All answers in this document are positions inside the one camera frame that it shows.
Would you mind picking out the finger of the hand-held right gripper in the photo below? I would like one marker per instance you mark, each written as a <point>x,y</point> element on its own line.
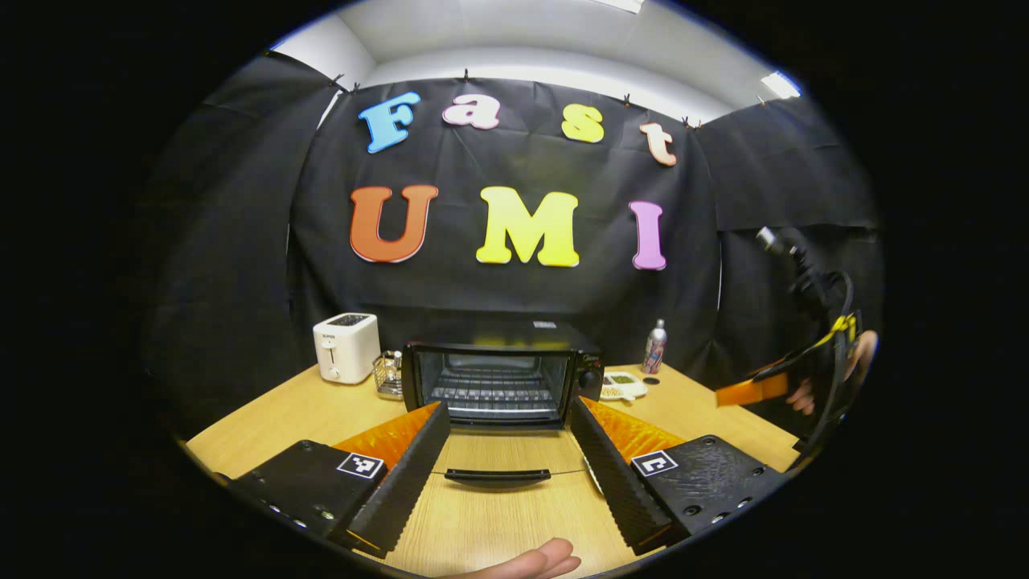
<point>752,392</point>

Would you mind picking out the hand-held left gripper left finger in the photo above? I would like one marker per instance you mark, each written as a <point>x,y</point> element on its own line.
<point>406,482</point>

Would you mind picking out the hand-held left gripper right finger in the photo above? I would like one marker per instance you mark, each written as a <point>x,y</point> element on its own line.
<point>607,482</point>

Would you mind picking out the shallow plate with food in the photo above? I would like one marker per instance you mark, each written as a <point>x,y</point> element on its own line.
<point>623,388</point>

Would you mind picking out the black electric oven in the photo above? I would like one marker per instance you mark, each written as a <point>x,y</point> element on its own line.
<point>498,354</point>

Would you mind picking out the silver spray bottle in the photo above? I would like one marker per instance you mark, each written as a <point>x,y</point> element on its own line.
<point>655,350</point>

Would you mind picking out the white toaster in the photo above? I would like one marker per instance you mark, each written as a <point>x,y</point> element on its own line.
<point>346,350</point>

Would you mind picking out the ceiling light panel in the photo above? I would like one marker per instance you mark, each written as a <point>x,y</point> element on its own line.
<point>621,4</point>
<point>780,84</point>

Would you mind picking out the black backdrop cloth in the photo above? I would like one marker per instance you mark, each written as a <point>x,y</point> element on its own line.
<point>241,281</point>

